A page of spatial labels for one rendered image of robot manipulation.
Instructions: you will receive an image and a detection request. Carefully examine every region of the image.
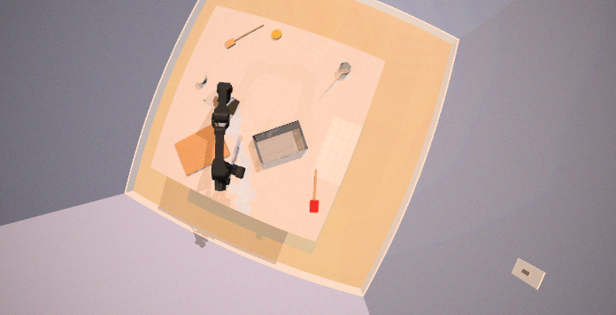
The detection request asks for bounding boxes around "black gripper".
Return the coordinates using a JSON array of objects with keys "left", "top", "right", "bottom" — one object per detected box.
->
[{"left": 212, "top": 158, "right": 245, "bottom": 179}]

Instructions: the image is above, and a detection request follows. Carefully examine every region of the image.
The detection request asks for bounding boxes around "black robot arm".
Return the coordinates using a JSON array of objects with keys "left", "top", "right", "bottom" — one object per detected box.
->
[{"left": 211, "top": 82, "right": 233, "bottom": 191}]

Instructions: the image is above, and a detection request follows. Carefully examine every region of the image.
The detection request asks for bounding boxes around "red spatula with wooden handle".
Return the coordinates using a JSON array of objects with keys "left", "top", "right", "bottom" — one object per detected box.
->
[{"left": 310, "top": 169, "right": 320, "bottom": 212}]

